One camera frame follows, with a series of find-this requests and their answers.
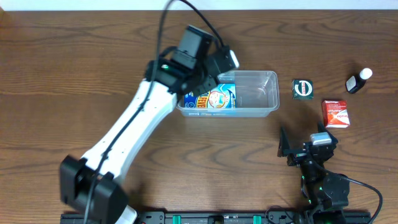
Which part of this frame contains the black mounting rail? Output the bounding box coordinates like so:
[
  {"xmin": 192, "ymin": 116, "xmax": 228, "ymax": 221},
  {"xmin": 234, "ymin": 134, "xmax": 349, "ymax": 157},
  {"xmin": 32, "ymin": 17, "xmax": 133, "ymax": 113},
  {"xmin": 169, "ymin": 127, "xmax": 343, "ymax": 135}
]
[{"xmin": 60, "ymin": 210, "xmax": 373, "ymax": 224}]

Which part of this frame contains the dark bottle white cap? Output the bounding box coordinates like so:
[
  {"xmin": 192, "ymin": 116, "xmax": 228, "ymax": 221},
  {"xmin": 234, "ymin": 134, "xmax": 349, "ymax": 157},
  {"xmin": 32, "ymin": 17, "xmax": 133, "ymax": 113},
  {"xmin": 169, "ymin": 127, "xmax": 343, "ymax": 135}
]
[{"xmin": 346, "ymin": 68, "xmax": 373, "ymax": 94}]

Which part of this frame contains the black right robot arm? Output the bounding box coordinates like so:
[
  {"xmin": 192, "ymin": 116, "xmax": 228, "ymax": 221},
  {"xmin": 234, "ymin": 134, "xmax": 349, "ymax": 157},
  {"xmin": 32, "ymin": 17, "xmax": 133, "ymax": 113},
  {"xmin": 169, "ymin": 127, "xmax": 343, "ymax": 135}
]
[{"xmin": 277, "ymin": 123, "xmax": 349, "ymax": 223}]

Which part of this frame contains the green Zam-Buk box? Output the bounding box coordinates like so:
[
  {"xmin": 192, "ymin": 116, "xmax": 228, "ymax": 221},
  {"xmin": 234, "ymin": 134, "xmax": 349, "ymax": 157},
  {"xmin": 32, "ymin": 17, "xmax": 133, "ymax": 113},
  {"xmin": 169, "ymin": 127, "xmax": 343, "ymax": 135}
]
[{"xmin": 292, "ymin": 80, "xmax": 314, "ymax": 100}]

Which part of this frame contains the blue fever patch box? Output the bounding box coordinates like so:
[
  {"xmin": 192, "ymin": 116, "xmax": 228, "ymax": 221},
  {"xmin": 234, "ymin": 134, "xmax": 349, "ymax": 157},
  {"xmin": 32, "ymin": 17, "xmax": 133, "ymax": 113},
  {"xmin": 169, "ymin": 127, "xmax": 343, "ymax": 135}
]
[{"xmin": 183, "ymin": 83, "xmax": 236, "ymax": 109}]

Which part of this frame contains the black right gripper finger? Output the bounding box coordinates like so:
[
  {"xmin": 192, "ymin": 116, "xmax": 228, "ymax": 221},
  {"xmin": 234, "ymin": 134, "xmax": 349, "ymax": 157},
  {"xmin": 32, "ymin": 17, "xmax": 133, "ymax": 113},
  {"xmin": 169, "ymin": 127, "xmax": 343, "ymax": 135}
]
[
  {"xmin": 317, "ymin": 121, "xmax": 333, "ymax": 137},
  {"xmin": 277, "ymin": 127, "xmax": 290, "ymax": 157}
]

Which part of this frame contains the red medicine box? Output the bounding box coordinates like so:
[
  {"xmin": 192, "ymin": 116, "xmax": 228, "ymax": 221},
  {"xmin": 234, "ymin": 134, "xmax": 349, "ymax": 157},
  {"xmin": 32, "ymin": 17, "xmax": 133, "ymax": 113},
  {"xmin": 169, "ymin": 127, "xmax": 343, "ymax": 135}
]
[{"xmin": 322, "ymin": 100, "xmax": 350, "ymax": 128}]

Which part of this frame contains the clear plastic container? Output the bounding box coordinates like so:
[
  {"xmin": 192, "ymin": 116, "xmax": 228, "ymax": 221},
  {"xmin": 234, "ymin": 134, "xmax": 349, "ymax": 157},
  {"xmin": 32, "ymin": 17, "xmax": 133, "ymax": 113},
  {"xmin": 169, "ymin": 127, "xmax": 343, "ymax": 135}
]
[{"xmin": 177, "ymin": 70, "xmax": 280, "ymax": 118}]

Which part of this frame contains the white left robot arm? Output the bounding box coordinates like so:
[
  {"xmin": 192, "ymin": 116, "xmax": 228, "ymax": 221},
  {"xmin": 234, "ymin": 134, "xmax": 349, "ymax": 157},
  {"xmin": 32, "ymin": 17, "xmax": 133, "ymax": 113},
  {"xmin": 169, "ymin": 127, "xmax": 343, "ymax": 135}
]
[{"xmin": 60, "ymin": 26, "xmax": 239, "ymax": 223}]

